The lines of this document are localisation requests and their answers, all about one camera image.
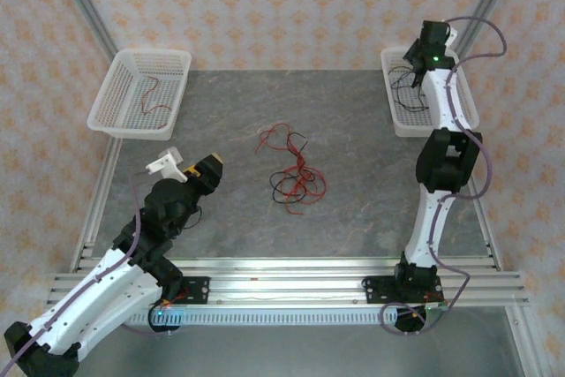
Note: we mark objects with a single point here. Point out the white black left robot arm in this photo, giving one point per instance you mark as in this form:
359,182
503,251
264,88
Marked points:
97,297

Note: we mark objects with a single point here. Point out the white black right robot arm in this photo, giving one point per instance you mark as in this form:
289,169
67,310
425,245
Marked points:
421,231

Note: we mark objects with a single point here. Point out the white plastic mesh basket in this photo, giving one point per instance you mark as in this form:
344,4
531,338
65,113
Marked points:
167,68
408,123

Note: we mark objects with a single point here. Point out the black base controller board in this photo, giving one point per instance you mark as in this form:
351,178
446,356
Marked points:
165,317
410,321

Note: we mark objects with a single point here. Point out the aluminium mounting beam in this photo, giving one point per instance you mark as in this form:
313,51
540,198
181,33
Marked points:
287,282

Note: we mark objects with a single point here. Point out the aluminium corner post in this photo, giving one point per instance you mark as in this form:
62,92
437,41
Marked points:
487,2
85,2

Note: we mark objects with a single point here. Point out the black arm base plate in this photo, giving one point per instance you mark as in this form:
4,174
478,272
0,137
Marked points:
375,291
201,291

